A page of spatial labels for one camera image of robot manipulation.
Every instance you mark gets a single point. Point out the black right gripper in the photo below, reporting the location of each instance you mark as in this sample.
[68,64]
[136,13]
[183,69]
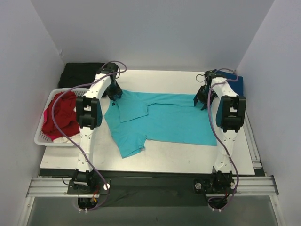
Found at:
[203,96]

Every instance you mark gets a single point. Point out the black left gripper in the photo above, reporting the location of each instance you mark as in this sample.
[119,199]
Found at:
[114,92]

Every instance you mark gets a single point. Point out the turquoise t-shirt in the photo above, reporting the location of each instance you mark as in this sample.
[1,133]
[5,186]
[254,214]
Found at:
[137,117]

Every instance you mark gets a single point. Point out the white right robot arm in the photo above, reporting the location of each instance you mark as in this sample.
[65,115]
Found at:
[226,112]

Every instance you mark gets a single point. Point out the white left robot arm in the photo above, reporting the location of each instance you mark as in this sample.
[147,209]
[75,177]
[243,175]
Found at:
[90,117]

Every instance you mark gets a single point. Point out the black folded t-shirt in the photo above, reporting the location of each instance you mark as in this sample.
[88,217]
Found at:
[75,74]

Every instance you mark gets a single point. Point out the red t-shirt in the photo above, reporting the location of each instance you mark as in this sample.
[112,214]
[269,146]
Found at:
[64,114]

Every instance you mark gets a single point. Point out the white t-shirt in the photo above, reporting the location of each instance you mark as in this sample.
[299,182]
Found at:
[63,140]

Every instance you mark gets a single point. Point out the pink garment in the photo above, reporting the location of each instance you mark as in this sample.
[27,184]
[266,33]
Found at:
[45,114]

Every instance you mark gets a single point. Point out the white plastic laundry basket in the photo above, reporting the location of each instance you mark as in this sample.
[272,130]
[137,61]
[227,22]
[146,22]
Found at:
[40,137]

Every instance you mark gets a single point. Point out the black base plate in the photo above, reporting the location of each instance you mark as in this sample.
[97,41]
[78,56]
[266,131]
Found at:
[214,182]

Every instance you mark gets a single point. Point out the aluminium frame rail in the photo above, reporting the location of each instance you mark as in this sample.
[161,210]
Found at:
[55,187]

